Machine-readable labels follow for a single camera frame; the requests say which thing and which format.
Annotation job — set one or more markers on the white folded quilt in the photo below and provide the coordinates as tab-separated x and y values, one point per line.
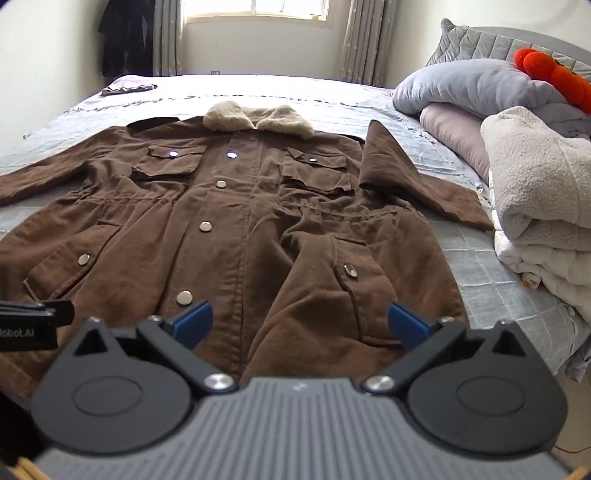
549	267

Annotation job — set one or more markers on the orange plush toy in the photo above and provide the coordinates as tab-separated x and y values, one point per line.
561	78

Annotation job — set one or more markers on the grey headboard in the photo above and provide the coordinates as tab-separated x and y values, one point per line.
554	41

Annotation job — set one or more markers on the window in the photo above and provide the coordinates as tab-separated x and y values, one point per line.
254	8

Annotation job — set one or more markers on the blue-grey pillow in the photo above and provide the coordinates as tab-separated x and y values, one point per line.
466	85

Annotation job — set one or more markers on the bed with grey checked sheet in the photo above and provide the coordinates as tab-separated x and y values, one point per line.
323	97

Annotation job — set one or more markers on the dark hanging clothes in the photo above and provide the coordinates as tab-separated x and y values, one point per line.
127	37

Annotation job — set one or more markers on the grey quilted pillow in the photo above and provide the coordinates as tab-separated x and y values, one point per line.
475	44

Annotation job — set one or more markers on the small folded purple cloth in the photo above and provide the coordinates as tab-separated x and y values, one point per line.
127	88

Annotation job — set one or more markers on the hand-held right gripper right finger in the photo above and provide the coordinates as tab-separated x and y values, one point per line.
406	323

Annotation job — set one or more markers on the pink pillow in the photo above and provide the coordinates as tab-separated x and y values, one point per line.
457	138

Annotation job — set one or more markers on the brown coat with fleece collar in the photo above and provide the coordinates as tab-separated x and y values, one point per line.
240	221

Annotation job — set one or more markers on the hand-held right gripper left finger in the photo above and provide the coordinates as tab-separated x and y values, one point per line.
193	323

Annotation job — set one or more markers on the white fleece blanket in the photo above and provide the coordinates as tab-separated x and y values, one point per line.
535	175

